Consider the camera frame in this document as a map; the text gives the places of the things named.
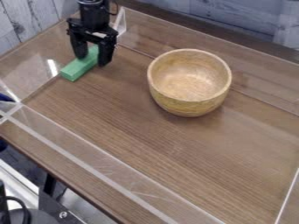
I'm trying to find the green rectangular block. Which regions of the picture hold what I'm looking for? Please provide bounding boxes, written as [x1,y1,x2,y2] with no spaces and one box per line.
[61,45,99,81]

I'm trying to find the black metal bracket with bolt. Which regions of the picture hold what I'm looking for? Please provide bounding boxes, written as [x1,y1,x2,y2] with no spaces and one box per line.
[39,191,87,224]

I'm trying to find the light wooden bowl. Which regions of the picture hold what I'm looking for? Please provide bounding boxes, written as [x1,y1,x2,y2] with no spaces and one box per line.
[147,48,233,117]

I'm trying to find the black table leg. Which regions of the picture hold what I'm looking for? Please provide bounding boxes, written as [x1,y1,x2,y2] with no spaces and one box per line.
[43,174,58,196]

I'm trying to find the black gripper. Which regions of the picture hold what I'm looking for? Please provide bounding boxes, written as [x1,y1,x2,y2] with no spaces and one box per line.
[67,18,118,67]

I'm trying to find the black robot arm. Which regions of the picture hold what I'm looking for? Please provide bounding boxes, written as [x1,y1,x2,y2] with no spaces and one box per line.
[67,0,119,67]

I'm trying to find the clear acrylic tray enclosure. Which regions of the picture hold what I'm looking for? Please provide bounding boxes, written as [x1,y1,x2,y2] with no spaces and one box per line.
[0,2,299,224]

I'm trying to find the black cable loop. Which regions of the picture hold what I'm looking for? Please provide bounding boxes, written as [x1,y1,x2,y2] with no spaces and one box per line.
[0,195,34,224]

